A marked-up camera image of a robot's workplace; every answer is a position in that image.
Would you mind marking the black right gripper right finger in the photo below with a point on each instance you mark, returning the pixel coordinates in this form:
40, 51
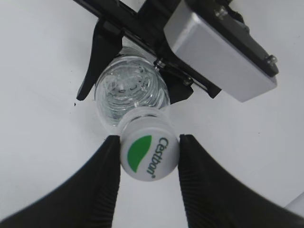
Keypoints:
213, 198

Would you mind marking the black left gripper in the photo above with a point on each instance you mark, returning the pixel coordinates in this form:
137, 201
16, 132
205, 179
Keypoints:
145, 28

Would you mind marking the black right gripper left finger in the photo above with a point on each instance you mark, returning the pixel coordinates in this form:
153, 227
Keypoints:
86, 200

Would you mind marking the clear Cestbon water bottle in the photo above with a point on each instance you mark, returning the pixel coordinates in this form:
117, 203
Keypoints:
130, 81

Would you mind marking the white green bottle cap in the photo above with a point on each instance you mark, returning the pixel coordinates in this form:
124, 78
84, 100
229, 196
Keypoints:
149, 149

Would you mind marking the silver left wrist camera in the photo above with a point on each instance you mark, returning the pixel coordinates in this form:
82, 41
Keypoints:
207, 36

